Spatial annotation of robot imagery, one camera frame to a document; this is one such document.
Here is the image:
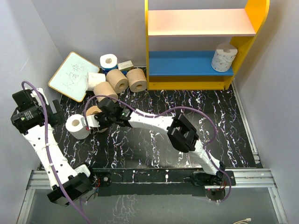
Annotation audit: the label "brown roll front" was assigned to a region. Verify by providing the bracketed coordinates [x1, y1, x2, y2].
[86, 105, 107, 133]

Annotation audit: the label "brown roll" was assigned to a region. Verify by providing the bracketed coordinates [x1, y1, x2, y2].
[93, 82, 118, 99]
[86, 105, 107, 133]
[106, 69, 128, 94]
[126, 68, 147, 92]

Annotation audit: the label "white dotted paper roll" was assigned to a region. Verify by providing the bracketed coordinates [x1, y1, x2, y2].
[211, 43, 238, 72]

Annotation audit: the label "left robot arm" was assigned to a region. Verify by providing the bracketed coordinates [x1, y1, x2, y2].
[11, 88, 97, 206]

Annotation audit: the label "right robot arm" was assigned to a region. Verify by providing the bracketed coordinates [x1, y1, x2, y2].
[92, 98, 225, 185]

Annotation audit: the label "yellow shelf unit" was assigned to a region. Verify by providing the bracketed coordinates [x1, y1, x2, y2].
[144, 0, 270, 90]

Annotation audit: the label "white roll front left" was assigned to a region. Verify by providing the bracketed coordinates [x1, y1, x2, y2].
[65, 114, 91, 140]

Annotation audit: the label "brown roll middle left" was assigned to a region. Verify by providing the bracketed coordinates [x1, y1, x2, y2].
[93, 82, 118, 99]

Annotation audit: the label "brown roll back middle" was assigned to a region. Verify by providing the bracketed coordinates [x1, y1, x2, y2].
[106, 69, 128, 94]

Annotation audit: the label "white roll lying sideways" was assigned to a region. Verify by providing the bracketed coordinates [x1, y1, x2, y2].
[86, 72, 106, 91]

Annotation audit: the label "blue box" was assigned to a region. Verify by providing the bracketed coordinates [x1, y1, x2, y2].
[102, 66, 118, 75]

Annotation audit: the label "brown roll back right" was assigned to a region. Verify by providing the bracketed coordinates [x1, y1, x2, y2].
[126, 68, 147, 92]

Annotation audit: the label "small beige carton box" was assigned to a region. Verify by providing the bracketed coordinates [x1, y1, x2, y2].
[118, 60, 134, 71]

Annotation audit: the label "white roll on blue box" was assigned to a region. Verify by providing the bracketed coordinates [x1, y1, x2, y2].
[100, 54, 118, 68]

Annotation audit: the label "small whiteboard wooden frame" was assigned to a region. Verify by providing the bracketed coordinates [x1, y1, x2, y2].
[48, 52, 100, 102]

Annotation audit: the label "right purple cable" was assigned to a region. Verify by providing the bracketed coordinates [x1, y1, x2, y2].
[83, 94, 232, 203]

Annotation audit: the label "purple cable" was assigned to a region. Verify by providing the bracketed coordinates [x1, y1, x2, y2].
[83, 94, 232, 203]
[21, 81, 92, 224]

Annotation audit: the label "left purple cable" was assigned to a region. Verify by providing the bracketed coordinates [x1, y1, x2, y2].
[21, 81, 92, 224]

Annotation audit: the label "aluminium rail frame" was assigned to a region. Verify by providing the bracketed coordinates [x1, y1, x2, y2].
[17, 81, 289, 224]

